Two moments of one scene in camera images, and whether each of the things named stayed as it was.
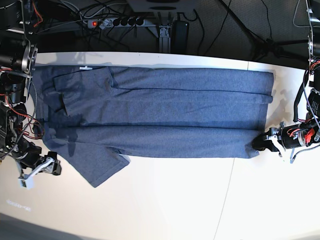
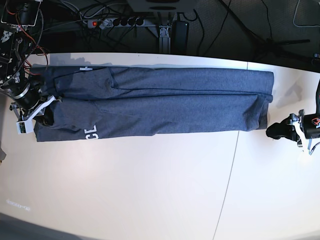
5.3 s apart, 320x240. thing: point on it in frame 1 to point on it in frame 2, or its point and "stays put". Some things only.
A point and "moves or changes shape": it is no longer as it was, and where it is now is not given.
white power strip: [109, 22] stays put
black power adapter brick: [179, 36] stays put
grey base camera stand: [163, 6] stays put
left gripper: [31, 157] to [34, 94]
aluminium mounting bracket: [164, 39] stays put
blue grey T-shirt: [100, 115] moves or changes shape
